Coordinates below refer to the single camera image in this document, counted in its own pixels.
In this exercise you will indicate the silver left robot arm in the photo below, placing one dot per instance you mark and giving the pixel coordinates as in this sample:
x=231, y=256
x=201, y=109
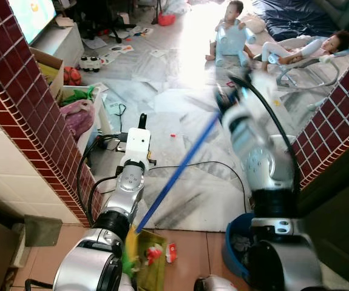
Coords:
x=122, y=197

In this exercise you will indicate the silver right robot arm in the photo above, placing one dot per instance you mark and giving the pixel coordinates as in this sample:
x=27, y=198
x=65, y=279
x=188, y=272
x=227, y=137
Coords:
x=271, y=170

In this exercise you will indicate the pale blue ride-on toy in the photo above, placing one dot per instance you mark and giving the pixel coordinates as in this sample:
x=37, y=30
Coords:
x=232, y=45

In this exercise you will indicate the grey baby bouncer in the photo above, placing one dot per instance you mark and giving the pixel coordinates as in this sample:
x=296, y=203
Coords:
x=308, y=73

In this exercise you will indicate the seated small child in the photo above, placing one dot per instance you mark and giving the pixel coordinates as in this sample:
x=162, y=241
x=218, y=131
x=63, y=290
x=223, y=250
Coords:
x=233, y=15

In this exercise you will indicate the reclining child in white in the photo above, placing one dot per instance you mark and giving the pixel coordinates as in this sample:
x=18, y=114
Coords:
x=311, y=48

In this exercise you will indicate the red plastic bowl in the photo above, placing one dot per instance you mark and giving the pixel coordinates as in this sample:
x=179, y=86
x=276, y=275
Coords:
x=166, y=19

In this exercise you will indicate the dark blue mattress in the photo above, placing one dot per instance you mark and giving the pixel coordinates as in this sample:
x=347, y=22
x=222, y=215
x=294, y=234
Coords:
x=289, y=18

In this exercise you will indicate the white storage bin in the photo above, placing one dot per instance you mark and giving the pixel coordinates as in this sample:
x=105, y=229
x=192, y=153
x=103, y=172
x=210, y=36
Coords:
x=101, y=112

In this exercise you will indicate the white toy truck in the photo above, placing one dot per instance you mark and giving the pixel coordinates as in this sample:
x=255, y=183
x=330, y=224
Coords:
x=90, y=63

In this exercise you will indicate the blue plastic bucket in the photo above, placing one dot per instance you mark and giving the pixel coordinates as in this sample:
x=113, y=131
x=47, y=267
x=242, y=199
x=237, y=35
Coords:
x=238, y=242

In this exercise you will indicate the green plush toy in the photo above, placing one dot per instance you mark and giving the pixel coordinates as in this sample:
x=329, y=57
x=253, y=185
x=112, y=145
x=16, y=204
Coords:
x=80, y=94

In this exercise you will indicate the black office chair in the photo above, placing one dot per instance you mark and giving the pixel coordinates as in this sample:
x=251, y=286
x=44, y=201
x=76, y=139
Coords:
x=104, y=15

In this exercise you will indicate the pink cloth bundle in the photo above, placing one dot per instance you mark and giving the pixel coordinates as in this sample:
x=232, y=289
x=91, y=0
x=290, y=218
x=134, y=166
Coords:
x=78, y=118

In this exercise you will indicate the red ball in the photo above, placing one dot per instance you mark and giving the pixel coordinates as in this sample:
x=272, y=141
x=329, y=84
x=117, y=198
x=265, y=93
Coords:
x=72, y=76

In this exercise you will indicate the red and white packet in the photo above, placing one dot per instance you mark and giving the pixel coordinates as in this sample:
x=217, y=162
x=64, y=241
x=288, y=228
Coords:
x=172, y=253

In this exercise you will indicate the red crumpled wrapper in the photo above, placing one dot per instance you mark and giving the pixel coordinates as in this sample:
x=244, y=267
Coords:
x=155, y=253

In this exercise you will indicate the white television stand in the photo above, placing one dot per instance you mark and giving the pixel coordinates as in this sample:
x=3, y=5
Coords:
x=62, y=43

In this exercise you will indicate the brown cardboard box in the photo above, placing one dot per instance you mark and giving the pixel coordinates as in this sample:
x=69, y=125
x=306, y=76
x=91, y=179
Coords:
x=51, y=71

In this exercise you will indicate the flat screen television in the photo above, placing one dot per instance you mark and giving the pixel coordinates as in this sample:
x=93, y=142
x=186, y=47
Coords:
x=31, y=15

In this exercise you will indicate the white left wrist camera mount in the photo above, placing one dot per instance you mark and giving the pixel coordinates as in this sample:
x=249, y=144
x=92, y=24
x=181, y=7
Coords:
x=138, y=144

